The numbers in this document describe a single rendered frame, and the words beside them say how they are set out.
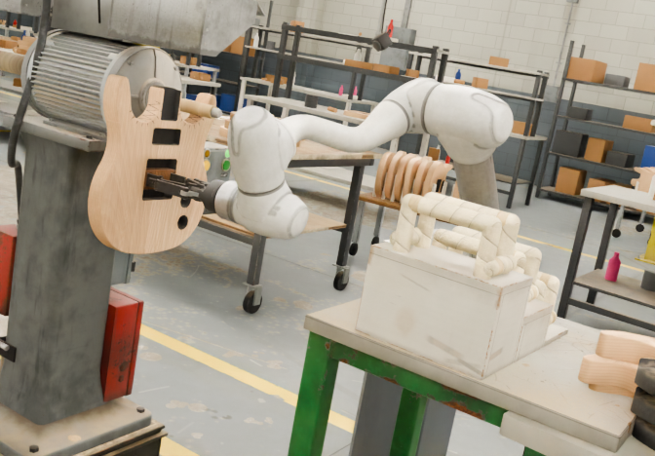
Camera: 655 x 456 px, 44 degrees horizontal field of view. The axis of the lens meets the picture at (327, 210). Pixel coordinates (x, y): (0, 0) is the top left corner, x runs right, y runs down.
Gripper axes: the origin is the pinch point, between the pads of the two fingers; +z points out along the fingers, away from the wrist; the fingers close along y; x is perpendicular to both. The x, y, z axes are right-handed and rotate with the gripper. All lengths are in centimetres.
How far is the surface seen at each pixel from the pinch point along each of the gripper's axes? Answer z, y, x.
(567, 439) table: -107, -11, -19
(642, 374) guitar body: -114, -1, -8
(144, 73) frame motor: 17.7, 7.3, 23.4
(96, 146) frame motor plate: 25.7, 2.0, 3.0
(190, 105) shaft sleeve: 2.9, 9.5, 17.9
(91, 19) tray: 35.1, 3.2, 34.5
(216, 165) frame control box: 16.7, 38.9, 0.1
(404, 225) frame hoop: -69, -7, 7
